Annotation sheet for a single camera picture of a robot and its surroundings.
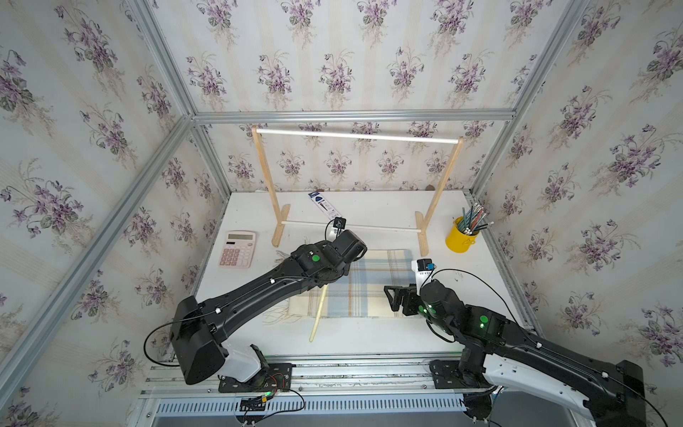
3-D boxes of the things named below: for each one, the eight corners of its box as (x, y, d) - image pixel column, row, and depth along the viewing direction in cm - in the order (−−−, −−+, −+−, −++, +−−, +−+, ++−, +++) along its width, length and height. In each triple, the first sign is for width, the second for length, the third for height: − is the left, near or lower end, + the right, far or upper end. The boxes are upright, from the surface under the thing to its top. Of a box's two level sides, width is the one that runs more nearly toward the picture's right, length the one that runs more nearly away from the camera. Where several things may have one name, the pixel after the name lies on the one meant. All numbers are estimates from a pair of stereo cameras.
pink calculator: (218, 268, 97) (215, 264, 95) (229, 234, 107) (227, 230, 105) (249, 268, 97) (247, 264, 95) (258, 235, 107) (256, 230, 105)
